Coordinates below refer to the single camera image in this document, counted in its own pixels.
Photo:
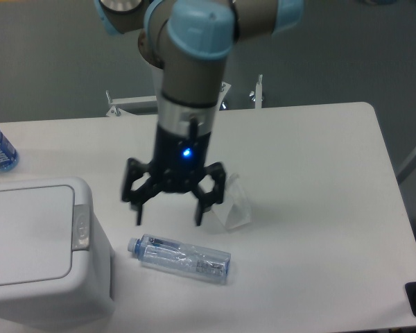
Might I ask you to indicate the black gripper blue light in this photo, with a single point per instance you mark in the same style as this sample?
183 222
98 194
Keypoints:
178 164

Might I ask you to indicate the white push-top trash can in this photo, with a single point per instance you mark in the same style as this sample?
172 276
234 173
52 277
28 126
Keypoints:
55 258

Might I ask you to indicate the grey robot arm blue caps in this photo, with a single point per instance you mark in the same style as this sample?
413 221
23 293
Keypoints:
190 42

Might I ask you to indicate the crumpled clear plastic wrapper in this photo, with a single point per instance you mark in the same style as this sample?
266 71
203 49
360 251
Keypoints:
235 211

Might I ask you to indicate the clear empty plastic bottle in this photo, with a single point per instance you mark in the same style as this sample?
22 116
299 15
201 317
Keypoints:
182 259

